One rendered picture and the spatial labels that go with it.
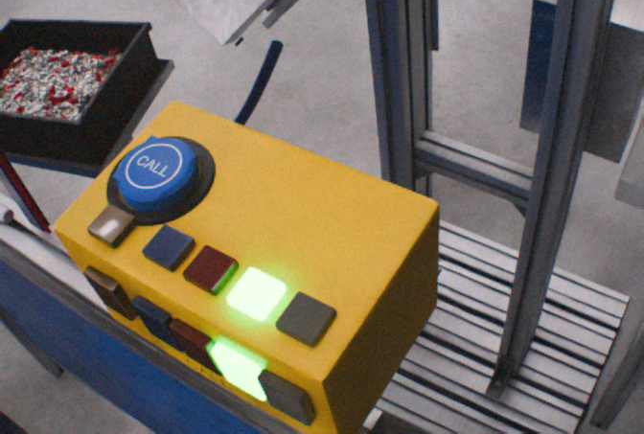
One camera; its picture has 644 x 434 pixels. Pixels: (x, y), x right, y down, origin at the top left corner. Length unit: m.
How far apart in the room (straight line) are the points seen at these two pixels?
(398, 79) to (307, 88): 1.12
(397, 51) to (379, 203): 0.56
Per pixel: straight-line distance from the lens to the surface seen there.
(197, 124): 0.36
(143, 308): 0.32
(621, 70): 0.86
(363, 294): 0.28
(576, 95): 0.78
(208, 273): 0.29
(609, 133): 0.92
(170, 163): 0.33
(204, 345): 0.30
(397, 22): 0.82
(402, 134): 0.95
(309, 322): 0.27
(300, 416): 0.29
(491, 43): 2.12
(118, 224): 0.32
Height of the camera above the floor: 1.31
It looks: 50 degrees down
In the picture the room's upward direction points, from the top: 11 degrees counter-clockwise
